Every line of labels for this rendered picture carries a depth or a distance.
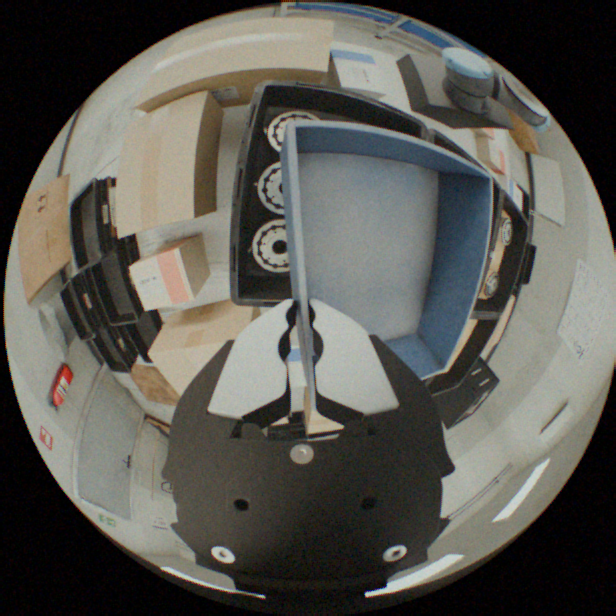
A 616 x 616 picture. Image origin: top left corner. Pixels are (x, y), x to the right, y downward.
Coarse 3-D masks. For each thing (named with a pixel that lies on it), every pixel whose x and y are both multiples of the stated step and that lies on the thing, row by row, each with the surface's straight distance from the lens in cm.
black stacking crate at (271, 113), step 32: (288, 96) 40; (320, 96) 39; (256, 128) 36; (384, 128) 48; (416, 128) 44; (256, 160) 41; (256, 192) 40; (256, 224) 41; (256, 288) 38; (288, 288) 39
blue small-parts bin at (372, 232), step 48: (288, 144) 9; (336, 144) 14; (384, 144) 13; (432, 144) 13; (288, 192) 10; (336, 192) 16; (384, 192) 18; (432, 192) 21; (480, 192) 18; (288, 240) 14; (336, 240) 17; (384, 240) 18; (432, 240) 22; (480, 240) 18; (336, 288) 18; (384, 288) 20; (432, 288) 23; (384, 336) 24; (432, 336) 24
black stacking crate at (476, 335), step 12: (480, 324) 94; (492, 324) 91; (480, 336) 94; (468, 348) 98; (480, 348) 95; (456, 360) 103; (468, 360) 99; (444, 372) 106; (456, 372) 104; (432, 384) 95; (444, 384) 99; (456, 384) 104
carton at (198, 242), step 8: (184, 240) 54; (192, 240) 50; (200, 240) 55; (160, 248) 57; (200, 248) 55; (200, 256) 54; (200, 264) 53; (208, 264) 59; (200, 272) 53; (208, 272) 58
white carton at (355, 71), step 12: (336, 48) 69; (336, 60) 63; (348, 60) 65; (360, 60) 67; (372, 60) 69; (336, 72) 60; (348, 72) 60; (360, 72) 62; (372, 72) 64; (336, 84) 59; (348, 84) 57; (360, 84) 58; (372, 84) 60; (372, 96) 62
